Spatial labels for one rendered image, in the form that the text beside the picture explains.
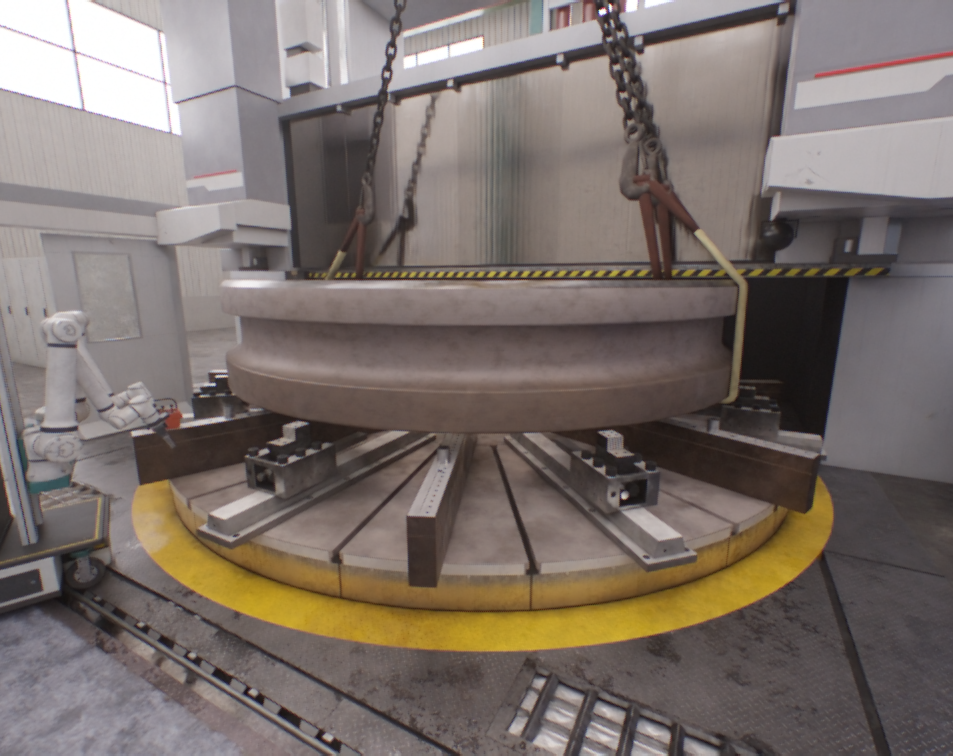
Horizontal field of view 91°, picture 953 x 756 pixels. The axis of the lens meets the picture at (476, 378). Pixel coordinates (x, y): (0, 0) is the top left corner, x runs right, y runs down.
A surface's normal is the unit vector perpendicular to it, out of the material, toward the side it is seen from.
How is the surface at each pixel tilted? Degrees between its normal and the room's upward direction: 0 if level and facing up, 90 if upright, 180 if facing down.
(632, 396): 90
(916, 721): 0
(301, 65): 90
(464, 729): 0
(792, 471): 90
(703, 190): 90
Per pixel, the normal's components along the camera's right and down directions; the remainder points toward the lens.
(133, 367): 0.88, 0.10
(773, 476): -0.77, 0.13
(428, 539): -0.09, 0.20
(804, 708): 0.00, -0.98
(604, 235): -0.44, 0.18
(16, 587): 0.60, 0.16
